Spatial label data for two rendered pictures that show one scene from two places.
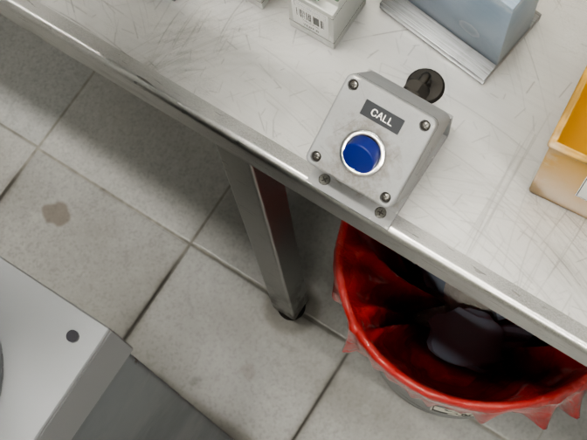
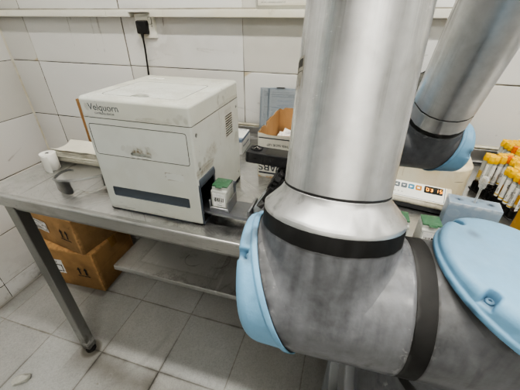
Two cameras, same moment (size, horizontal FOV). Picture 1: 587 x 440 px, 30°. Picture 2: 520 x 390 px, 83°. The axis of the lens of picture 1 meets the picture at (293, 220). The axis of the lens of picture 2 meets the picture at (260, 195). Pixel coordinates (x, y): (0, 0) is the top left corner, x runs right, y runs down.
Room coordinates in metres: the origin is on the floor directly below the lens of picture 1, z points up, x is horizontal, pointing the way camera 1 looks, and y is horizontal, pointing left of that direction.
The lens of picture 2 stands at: (0.10, 0.51, 1.33)
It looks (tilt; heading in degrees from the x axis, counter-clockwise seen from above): 32 degrees down; 333
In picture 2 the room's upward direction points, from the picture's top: straight up
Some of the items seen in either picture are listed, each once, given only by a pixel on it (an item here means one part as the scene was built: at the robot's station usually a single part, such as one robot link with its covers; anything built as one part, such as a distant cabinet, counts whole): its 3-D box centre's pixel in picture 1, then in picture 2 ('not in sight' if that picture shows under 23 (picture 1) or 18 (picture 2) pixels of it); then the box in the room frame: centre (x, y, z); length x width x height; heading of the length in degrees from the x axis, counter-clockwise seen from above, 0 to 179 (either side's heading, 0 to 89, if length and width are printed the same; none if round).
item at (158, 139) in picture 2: not in sight; (178, 144); (0.87, 0.37, 1.03); 0.31 x 0.27 x 0.30; 46
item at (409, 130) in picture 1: (393, 116); not in sight; (0.28, -0.08, 0.92); 0.13 x 0.07 x 0.08; 136
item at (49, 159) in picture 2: not in sight; (49, 161); (1.22, 0.74, 0.90); 0.06 x 0.06 x 0.06; 46
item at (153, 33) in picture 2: not in sight; (145, 25); (1.49, 0.31, 1.29); 0.09 x 0.01 x 0.09; 46
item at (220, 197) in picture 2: not in sight; (222, 195); (0.69, 0.32, 0.95); 0.05 x 0.04 x 0.06; 136
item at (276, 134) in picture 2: not in sight; (302, 142); (0.88, -0.05, 0.95); 0.29 x 0.25 x 0.15; 136
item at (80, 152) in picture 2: not in sight; (90, 152); (1.25, 0.62, 0.90); 0.25 x 0.11 x 0.05; 46
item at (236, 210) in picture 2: not in sight; (215, 202); (0.70, 0.33, 0.92); 0.21 x 0.07 x 0.05; 46
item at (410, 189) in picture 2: not in sight; (419, 167); (0.58, -0.27, 0.94); 0.30 x 0.24 x 0.12; 127
